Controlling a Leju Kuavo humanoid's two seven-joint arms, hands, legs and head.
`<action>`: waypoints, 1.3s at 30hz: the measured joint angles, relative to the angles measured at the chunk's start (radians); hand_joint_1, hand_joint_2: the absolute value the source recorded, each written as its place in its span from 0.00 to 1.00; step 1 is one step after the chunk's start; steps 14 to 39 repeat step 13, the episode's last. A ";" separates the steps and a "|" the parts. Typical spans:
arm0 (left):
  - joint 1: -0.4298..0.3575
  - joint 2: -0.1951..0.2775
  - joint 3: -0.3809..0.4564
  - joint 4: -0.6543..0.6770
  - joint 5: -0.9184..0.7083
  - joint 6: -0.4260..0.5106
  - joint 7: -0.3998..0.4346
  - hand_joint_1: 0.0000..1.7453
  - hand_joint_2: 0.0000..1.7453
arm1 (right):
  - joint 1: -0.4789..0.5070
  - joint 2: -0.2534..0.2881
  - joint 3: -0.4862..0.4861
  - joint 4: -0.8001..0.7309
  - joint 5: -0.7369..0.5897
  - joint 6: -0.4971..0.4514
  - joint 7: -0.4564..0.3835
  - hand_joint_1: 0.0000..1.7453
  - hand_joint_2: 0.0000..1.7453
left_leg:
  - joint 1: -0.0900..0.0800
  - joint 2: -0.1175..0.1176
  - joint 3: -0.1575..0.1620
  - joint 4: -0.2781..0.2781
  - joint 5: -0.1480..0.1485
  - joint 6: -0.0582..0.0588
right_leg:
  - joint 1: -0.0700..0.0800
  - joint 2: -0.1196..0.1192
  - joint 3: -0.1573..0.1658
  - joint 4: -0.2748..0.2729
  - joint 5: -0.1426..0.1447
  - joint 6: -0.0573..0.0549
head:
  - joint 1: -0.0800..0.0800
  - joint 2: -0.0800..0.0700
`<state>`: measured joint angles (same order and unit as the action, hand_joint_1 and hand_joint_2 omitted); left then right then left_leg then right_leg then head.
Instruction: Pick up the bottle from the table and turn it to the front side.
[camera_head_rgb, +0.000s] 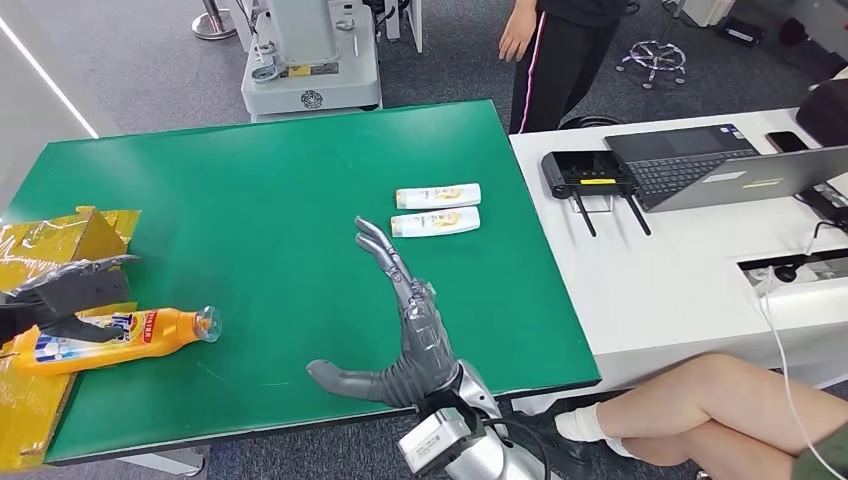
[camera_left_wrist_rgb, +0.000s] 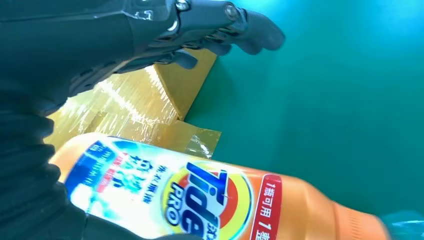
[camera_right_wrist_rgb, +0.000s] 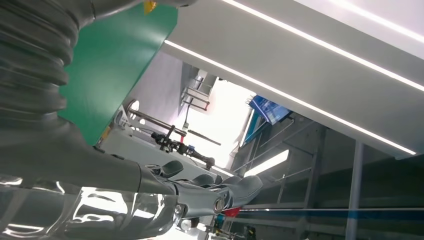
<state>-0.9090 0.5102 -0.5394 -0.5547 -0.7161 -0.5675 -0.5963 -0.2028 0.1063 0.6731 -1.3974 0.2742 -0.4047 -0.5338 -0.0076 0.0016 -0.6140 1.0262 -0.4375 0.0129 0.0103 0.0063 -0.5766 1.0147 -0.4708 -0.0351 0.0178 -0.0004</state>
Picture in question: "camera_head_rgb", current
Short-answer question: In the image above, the black cable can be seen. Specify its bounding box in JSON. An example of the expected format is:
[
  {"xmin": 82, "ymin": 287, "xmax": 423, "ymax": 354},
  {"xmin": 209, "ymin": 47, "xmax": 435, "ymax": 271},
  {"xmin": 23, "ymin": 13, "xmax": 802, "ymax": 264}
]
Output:
[{"xmin": 811, "ymin": 220, "xmax": 848, "ymax": 260}]

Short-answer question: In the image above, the orange detergent bottle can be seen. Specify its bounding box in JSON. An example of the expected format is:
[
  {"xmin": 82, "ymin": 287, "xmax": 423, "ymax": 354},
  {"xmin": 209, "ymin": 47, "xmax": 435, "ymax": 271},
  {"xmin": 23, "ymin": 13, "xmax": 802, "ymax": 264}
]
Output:
[{"xmin": 11, "ymin": 305, "xmax": 223, "ymax": 378}]

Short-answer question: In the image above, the standing person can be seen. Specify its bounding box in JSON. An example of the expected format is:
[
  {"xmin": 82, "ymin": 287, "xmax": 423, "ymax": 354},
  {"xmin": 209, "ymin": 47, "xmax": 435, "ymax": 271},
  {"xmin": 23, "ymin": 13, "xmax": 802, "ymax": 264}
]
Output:
[{"xmin": 498, "ymin": 0, "xmax": 627, "ymax": 135}]

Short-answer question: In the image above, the yellow taped cardboard box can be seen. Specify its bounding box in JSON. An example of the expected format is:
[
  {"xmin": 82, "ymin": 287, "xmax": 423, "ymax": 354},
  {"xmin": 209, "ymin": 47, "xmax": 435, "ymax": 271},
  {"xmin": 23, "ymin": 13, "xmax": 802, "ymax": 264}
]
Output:
[{"xmin": 0, "ymin": 206, "xmax": 142, "ymax": 472}]

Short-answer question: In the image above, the white robot lift stand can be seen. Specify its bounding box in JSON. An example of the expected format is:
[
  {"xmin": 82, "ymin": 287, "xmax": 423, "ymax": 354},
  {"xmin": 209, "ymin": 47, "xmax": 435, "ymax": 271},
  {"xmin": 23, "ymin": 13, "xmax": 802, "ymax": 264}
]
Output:
[{"xmin": 239, "ymin": 0, "xmax": 384, "ymax": 124}]

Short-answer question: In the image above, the white shampoo bottle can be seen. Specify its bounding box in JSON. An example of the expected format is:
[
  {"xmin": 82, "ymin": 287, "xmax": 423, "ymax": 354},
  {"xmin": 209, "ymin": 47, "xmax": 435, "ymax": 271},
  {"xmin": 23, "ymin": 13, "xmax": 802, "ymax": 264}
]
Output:
[
  {"xmin": 390, "ymin": 206, "xmax": 482, "ymax": 238},
  {"xmin": 395, "ymin": 183, "xmax": 483, "ymax": 211}
]

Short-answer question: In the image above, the black round floor base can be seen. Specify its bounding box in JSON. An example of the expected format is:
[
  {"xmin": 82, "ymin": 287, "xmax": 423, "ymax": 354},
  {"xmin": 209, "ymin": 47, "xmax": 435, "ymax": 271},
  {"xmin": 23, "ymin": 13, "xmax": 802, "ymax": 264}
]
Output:
[{"xmin": 558, "ymin": 114, "xmax": 625, "ymax": 131}]

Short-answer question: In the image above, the black chair back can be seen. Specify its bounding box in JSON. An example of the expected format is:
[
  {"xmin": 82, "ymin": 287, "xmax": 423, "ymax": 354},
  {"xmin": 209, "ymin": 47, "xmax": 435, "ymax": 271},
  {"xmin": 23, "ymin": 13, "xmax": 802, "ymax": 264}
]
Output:
[{"xmin": 795, "ymin": 78, "xmax": 848, "ymax": 148}]

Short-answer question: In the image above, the grey open laptop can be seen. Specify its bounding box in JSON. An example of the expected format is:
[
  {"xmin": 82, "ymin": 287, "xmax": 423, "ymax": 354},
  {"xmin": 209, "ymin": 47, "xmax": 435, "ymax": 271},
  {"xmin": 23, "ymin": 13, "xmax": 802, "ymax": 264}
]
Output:
[{"xmin": 604, "ymin": 123, "xmax": 848, "ymax": 214}]

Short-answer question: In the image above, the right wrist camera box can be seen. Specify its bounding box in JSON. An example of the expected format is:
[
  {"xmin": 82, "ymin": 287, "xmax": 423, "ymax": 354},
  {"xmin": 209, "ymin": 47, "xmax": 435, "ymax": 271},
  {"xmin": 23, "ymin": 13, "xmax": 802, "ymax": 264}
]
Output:
[{"xmin": 397, "ymin": 407, "xmax": 475, "ymax": 477}]

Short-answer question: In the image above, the white stand panel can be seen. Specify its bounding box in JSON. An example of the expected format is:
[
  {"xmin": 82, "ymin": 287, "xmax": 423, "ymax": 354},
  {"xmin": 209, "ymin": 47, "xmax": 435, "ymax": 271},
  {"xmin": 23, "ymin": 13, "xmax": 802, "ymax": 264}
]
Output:
[{"xmin": 386, "ymin": 0, "xmax": 425, "ymax": 53}]

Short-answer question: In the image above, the black controller with antennas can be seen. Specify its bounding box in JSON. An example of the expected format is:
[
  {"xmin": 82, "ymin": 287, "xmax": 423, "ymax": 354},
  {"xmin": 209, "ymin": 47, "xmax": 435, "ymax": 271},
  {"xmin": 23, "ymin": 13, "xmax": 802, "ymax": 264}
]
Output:
[{"xmin": 540, "ymin": 150, "xmax": 653, "ymax": 238}]

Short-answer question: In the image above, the black floor device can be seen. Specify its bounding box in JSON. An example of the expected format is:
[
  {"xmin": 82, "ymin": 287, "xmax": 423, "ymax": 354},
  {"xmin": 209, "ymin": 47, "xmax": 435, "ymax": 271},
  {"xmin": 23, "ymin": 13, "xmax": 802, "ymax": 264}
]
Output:
[{"xmin": 718, "ymin": 16, "xmax": 770, "ymax": 48}]

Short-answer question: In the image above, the black power adapter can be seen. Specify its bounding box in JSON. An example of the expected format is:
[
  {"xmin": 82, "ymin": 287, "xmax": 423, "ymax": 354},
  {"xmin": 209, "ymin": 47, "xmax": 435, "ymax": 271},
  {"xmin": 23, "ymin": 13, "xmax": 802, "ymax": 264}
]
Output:
[{"xmin": 794, "ymin": 182, "xmax": 848, "ymax": 227}]

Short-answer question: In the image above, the white cable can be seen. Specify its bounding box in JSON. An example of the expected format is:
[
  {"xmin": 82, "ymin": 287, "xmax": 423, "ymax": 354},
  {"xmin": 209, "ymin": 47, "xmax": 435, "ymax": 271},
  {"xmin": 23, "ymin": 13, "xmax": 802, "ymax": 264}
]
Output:
[{"xmin": 757, "ymin": 266, "xmax": 833, "ymax": 480}]

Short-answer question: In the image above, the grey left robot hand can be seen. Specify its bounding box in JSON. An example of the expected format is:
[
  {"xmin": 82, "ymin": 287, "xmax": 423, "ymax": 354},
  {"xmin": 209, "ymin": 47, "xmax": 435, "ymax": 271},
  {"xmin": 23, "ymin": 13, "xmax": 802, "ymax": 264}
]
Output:
[{"xmin": 14, "ymin": 254, "xmax": 142, "ymax": 346}]

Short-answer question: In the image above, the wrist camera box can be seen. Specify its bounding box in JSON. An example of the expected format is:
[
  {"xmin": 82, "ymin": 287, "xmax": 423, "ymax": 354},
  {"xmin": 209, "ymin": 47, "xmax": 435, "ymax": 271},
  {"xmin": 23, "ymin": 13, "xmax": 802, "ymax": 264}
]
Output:
[
  {"xmin": 44, "ymin": 266, "xmax": 132, "ymax": 318},
  {"xmin": 397, "ymin": 407, "xmax": 475, "ymax": 477}
]

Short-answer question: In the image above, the black smartphone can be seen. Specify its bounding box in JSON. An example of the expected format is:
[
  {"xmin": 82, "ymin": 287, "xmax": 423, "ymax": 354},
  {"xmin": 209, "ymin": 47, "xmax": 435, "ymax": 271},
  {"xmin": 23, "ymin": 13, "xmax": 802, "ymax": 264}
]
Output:
[{"xmin": 765, "ymin": 131, "xmax": 811, "ymax": 154}]

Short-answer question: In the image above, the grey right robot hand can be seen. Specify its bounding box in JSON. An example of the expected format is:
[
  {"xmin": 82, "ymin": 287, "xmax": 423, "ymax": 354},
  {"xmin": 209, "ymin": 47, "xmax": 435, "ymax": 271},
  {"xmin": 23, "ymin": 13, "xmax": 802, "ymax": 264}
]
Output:
[{"xmin": 305, "ymin": 215, "xmax": 463, "ymax": 409}]

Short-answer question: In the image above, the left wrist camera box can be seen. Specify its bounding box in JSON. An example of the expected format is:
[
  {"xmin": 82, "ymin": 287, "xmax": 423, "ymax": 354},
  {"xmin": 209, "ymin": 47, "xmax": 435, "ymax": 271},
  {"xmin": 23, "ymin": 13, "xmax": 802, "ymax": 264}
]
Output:
[{"xmin": 44, "ymin": 266, "xmax": 132, "ymax": 318}]

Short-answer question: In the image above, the chrome stanchion base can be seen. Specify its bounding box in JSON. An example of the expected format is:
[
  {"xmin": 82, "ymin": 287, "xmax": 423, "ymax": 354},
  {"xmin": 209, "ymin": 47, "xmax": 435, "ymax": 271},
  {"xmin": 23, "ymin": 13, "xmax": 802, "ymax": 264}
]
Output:
[{"xmin": 191, "ymin": 0, "xmax": 238, "ymax": 41}]

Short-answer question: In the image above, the seated person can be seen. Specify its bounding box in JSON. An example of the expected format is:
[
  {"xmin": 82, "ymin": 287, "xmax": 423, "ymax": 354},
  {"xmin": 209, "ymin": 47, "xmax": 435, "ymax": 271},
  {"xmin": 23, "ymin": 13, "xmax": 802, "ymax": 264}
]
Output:
[{"xmin": 553, "ymin": 352, "xmax": 848, "ymax": 480}]

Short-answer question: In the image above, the chrome star chair base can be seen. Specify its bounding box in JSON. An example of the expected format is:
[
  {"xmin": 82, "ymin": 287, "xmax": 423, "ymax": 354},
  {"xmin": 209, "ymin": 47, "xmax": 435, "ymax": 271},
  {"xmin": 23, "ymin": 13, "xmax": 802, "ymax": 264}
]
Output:
[{"xmin": 614, "ymin": 39, "xmax": 688, "ymax": 91}]

